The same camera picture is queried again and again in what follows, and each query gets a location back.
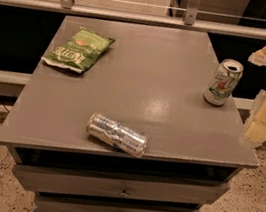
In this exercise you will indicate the grey drawer cabinet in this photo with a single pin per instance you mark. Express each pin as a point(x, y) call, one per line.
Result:
point(151, 80)

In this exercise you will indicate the top grey drawer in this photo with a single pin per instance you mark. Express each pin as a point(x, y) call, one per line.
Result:
point(114, 185)

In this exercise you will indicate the silver blue energy drink can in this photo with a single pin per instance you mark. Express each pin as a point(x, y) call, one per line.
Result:
point(117, 135)

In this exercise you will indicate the middle grey drawer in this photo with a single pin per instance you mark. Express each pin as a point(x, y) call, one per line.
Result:
point(81, 204)

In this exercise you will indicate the green jalapeno chip bag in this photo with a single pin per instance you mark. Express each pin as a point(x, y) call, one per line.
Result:
point(79, 52)

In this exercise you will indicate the grey drawer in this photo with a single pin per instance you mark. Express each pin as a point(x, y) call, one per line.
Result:
point(81, 204)
point(114, 185)

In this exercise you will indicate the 7up soda can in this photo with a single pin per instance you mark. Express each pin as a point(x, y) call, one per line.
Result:
point(224, 80)

